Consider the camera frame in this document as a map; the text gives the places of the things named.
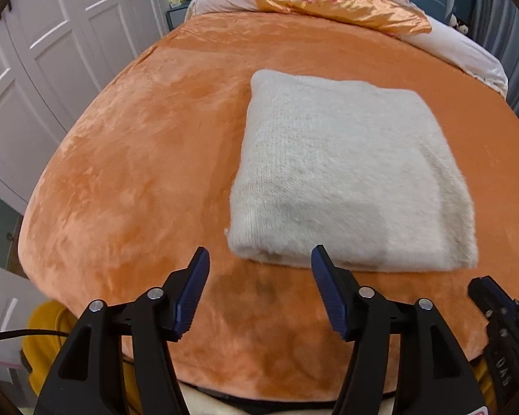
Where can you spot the grey curtain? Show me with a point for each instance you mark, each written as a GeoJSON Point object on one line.
{"type": "Point", "coordinates": [501, 30]}

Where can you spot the orange floral satin cloth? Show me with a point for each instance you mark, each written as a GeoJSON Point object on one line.
{"type": "Point", "coordinates": [328, 4]}

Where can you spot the teal nightstand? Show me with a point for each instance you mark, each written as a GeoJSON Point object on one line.
{"type": "Point", "coordinates": [177, 19]}

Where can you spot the white fuzzy knit blanket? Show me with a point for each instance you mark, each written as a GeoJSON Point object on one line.
{"type": "Point", "coordinates": [341, 160]}

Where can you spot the orange plush blanket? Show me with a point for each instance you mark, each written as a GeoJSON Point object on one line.
{"type": "Point", "coordinates": [134, 160]}

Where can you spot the black white plush toy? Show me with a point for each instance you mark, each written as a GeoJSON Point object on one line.
{"type": "Point", "coordinates": [458, 25]}

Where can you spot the white panelled wardrobe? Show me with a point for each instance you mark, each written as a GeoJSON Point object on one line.
{"type": "Point", "coordinates": [47, 73]}

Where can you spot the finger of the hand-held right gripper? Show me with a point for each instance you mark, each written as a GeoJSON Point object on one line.
{"type": "Point", "coordinates": [499, 341]}

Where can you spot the person's yellow clothing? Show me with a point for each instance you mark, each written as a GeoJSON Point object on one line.
{"type": "Point", "coordinates": [47, 324]}

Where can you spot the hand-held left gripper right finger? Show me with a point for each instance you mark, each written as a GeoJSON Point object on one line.
{"type": "Point", "coordinates": [331, 298]}

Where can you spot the white pillow gold floral cover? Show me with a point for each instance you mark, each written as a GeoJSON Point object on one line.
{"type": "Point", "coordinates": [458, 52]}

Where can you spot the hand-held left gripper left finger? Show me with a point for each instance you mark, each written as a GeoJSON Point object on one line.
{"type": "Point", "coordinates": [190, 298]}

